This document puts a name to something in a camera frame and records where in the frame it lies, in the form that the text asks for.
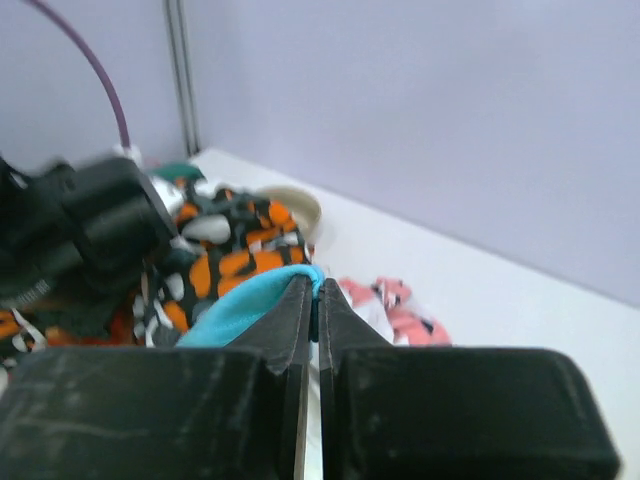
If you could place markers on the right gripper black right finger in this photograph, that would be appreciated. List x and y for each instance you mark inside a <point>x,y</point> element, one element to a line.
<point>452,412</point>

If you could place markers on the dark teal green cloth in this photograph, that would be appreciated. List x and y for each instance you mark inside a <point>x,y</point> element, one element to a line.
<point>172,172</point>

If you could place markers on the light blue cloth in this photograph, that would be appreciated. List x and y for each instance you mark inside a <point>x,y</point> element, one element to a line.
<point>237,311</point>

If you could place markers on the pink patterned cloth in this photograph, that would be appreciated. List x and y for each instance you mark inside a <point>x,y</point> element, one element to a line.
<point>389,307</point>

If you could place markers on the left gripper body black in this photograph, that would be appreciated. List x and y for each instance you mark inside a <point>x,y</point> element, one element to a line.
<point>75,240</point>

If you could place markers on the camouflage orange black cloth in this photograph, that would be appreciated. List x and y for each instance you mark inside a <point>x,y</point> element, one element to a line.
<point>225,237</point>

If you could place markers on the left aluminium frame post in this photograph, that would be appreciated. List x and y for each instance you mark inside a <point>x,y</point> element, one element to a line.
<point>177,34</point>

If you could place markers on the orange red patterned cloth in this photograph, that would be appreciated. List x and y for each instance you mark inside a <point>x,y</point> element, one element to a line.
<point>105,323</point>

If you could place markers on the beige round bowl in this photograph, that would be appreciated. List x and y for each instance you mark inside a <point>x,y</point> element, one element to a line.
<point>304,207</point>

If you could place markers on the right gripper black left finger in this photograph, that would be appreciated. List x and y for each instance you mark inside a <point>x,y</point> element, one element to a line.
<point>237,412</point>

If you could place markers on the white cloth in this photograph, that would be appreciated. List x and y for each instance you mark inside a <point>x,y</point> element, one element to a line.
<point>334,330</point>

